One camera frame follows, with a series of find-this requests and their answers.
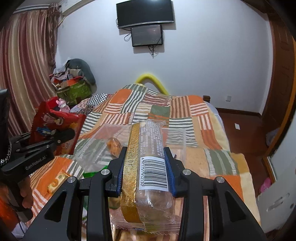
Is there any large red snack bag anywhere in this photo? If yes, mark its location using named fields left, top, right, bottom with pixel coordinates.
left=30, top=96, right=86, bottom=156

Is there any small orange yellow snack pack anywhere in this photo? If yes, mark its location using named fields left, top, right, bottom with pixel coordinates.
left=47, top=171, right=70, bottom=195

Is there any clear pack of buns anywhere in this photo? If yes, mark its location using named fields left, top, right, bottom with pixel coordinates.
left=106, top=137, right=122, bottom=158

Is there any gold-striped clear bread pack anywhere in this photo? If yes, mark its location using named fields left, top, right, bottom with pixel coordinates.
left=109, top=120, right=181, bottom=235

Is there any person's hand holding gripper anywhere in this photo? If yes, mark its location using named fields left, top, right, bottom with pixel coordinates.
left=18, top=176, right=34, bottom=209

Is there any pink plush toy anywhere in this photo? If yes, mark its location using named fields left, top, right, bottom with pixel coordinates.
left=57, top=98, right=70, bottom=113

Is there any clear plastic storage bin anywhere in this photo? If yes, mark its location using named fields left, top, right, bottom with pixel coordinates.
left=73, top=121, right=186, bottom=173

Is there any white suitcase with stickers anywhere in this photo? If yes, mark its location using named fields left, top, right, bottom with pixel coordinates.
left=256, top=176, right=295, bottom=233

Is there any pile of clutter with green box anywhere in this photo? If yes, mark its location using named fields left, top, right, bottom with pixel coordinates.
left=49, top=58, right=97, bottom=106

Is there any yellow foam tube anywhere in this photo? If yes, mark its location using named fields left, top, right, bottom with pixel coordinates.
left=135, top=73, right=170, bottom=95

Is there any patchwork striped bed quilt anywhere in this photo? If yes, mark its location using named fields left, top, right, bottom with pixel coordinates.
left=28, top=83, right=261, bottom=241

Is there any red striped curtain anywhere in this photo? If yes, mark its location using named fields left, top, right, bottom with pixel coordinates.
left=1, top=3, right=60, bottom=136

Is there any white air conditioner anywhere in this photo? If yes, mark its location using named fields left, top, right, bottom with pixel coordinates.
left=59, top=0, right=93, bottom=16

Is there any small black wall monitor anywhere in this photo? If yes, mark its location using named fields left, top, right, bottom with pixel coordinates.
left=131, top=25, right=163, bottom=47

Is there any black wall television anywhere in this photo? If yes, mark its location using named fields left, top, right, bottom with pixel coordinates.
left=116, top=0, right=174, bottom=28

